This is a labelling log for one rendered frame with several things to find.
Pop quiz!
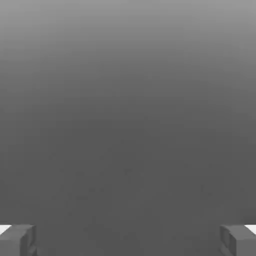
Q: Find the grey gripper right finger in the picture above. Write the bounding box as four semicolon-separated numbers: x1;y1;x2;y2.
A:
219;224;256;256

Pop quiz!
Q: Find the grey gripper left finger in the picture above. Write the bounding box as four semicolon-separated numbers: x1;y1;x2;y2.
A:
0;224;38;256

